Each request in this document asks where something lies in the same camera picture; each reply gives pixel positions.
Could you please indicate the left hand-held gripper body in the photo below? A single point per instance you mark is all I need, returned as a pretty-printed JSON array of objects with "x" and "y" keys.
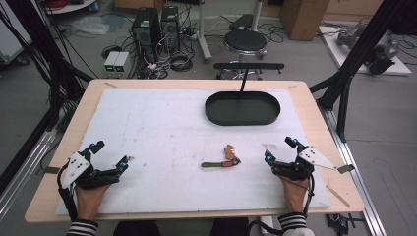
[{"x": 76, "y": 167}]

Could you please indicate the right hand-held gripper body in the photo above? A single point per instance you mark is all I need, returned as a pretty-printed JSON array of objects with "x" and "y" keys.
[{"x": 295, "y": 168}]

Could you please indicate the person's right hand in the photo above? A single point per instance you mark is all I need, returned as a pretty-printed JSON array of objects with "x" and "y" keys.
[{"x": 295, "y": 195}]

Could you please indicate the person's left hand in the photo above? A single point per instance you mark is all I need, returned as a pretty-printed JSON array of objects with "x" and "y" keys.
[{"x": 88, "y": 201}]

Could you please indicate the grey tape tab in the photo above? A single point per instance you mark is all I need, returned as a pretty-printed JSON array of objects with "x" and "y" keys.
[
  {"x": 50, "y": 170},
  {"x": 346, "y": 168}
]

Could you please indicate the wooden table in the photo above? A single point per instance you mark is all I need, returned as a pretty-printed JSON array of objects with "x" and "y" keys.
[{"x": 334, "y": 131}]

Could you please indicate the thin wooden strip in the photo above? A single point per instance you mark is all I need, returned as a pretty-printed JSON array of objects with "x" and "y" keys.
[{"x": 337, "y": 196}]

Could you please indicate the black oval tray with hanger bar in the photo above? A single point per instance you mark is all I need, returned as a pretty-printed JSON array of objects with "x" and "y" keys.
[{"x": 242, "y": 111}]

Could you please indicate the white foam mat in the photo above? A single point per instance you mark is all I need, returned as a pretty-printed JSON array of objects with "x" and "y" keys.
[{"x": 170, "y": 137}]

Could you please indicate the person's legs in dark pants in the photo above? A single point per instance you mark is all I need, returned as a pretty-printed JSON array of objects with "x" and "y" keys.
[{"x": 137, "y": 228}]

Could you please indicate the small electronics parts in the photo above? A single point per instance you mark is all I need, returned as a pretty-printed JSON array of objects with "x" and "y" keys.
[{"x": 339, "y": 221}]

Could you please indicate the white bench power supply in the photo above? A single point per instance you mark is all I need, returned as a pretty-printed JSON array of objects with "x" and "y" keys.
[
  {"x": 121, "y": 64},
  {"x": 110, "y": 64}
]

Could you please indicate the black round stool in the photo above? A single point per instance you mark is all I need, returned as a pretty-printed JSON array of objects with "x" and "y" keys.
[{"x": 245, "y": 43}]

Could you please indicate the white board with robot parts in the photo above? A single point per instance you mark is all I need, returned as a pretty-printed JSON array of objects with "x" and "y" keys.
[{"x": 360, "y": 49}]

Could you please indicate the clear plastic bag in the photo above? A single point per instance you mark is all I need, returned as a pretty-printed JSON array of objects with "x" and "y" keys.
[{"x": 90, "y": 25}]

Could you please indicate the cardboard box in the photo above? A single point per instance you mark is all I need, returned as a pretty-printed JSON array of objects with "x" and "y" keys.
[{"x": 303, "y": 18}]

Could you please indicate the black computer tower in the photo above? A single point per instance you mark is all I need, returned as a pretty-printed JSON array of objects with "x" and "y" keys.
[
  {"x": 146, "y": 32},
  {"x": 170, "y": 27}
]

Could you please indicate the white desk leg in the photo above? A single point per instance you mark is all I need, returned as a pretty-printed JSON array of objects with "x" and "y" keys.
[{"x": 204, "y": 36}]

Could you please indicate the round white table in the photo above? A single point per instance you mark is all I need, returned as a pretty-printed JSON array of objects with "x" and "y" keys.
[{"x": 70, "y": 6}]

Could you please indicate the aluminium rail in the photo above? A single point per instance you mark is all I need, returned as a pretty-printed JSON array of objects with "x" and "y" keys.
[
  {"x": 357, "y": 177},
  {"x": 23, "y": 164}
]

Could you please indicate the black metal frame post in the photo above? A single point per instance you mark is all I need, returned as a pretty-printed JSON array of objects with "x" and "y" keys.
[
  {"x": 357, "y": 52},
  {"x": 36, "y": 46}
]

